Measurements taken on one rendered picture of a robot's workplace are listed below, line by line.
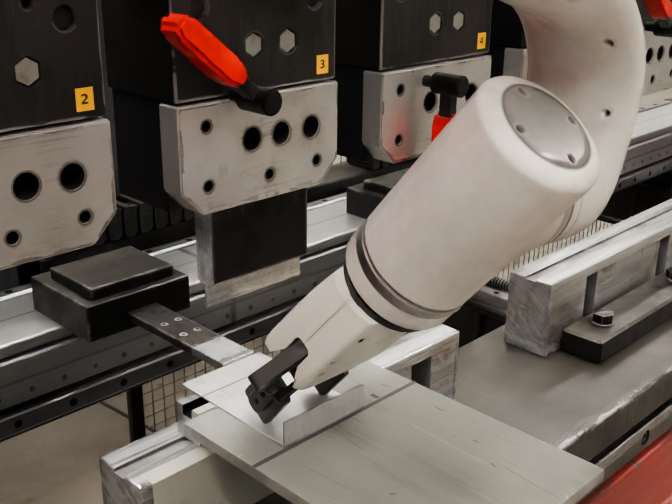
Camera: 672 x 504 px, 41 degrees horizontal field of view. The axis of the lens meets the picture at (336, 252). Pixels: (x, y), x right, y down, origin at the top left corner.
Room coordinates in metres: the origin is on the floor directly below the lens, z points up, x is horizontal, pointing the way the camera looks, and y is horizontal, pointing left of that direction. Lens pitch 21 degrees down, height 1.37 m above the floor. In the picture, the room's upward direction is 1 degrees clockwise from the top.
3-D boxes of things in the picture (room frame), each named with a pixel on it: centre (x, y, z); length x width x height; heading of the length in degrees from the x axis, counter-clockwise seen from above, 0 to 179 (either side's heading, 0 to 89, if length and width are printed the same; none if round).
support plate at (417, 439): (0.58, -0.04, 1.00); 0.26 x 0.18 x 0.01; 46
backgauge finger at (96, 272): (0.80, 0.18, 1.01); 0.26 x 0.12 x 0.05; 46
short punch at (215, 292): (0.68, 0.07, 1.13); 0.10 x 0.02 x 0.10; 136
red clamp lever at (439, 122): (0.75, -0.09, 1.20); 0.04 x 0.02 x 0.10; 46
